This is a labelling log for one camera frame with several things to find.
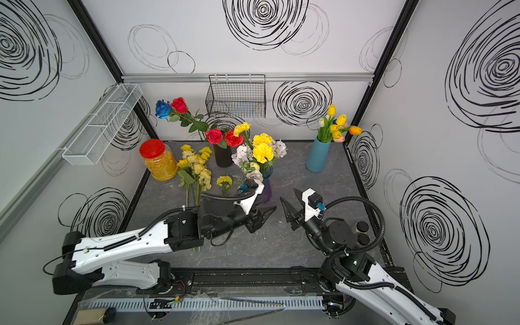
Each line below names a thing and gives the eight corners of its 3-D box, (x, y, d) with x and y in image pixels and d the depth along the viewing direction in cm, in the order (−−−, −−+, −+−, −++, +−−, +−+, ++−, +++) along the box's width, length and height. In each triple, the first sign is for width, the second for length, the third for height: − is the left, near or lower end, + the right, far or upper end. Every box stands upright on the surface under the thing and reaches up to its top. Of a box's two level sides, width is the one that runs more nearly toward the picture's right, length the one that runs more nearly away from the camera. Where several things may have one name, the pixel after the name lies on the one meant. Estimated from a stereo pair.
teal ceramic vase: (307, 173, 108) (315, 147, 92) (306, 163, 112) (313, 136, 96) (321, 173, 108) (331, 147, 92) (318, 163, 112) (328, 136, 96)
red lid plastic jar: (150, 181, 104) (133, 158, 90) (158, 163, 112) (143, 139, 98) (175, 181, 105) (162, 158, 90) (182, 163, 112) (170, 139, 98)
